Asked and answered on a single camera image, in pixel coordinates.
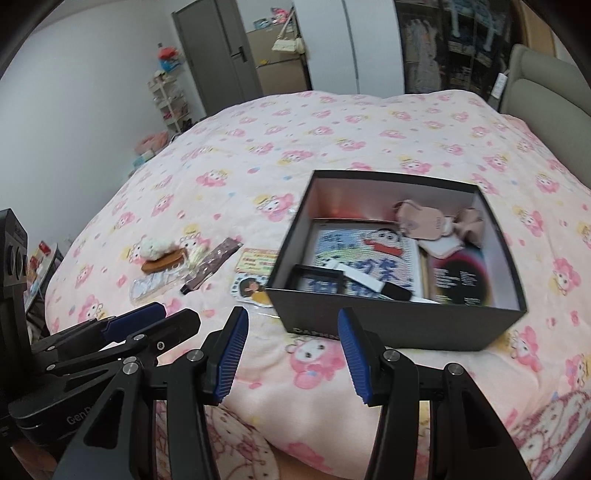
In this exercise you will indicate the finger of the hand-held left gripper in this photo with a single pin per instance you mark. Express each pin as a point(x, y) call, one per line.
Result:
point(171, 325)
point(134, 321)

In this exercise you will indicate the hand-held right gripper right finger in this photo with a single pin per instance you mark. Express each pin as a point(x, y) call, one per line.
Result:
point(353, 360)

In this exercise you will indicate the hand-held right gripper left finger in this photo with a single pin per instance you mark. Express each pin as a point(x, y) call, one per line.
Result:
point(231, 360)

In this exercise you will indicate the black cardboard box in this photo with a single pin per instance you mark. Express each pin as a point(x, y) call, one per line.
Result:
point(392, 327)

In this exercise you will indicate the brown hand cream tube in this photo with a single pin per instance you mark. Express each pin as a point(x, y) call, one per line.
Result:
point(210, 265)

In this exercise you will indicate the round cartoon sticker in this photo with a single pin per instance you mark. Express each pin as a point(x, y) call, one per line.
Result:
point(249, 290)

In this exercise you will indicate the orange printed card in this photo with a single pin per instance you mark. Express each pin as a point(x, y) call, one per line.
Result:
point(256, 262)

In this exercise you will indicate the black screen protector package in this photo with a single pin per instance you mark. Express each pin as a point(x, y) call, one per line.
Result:
point(461, 281)

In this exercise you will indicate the colourful boxes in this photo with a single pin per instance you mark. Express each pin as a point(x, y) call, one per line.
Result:
point(41, 272)

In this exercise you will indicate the clear plastic packet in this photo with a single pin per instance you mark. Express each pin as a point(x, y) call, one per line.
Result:
point(152, 287)

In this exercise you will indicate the black and white pen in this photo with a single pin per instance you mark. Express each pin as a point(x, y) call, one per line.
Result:
point(369, 279)

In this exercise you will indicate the pink boxes pile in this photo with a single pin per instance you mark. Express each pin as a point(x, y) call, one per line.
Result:
point(150, 147)

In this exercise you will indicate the white shelf rack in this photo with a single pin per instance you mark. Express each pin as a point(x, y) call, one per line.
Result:
point(171, 104)

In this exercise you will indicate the pink printed blanket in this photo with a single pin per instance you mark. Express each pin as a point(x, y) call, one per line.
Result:
point(323, 138)

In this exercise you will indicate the grey door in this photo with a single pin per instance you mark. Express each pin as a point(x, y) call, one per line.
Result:
point(207, 55)

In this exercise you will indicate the brown cabinet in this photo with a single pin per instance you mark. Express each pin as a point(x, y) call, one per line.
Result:
point(281, 74)

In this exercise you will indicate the cream handbag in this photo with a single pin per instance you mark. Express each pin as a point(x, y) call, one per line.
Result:
point(287, 44)

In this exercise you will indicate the white power strip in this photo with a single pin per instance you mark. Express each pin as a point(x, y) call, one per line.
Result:
point(499, 85)

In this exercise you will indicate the white wardrobe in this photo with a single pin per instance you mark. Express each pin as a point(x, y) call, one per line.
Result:
point(351, 46)

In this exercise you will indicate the beige headboard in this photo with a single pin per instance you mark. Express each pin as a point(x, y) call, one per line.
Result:
point(545, 92)

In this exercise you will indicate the glass-door wardrobe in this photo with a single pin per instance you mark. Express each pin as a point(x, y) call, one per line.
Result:
point(452, 46)

